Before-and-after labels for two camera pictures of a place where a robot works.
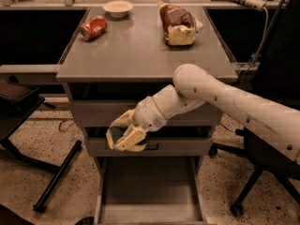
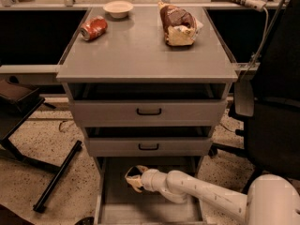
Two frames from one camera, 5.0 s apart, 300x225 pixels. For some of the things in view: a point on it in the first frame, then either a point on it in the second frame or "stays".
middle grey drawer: [154, 146] stays
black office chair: [276, 80] stays
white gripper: [146, 113] → [150, 177]
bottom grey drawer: [149, 190] stays
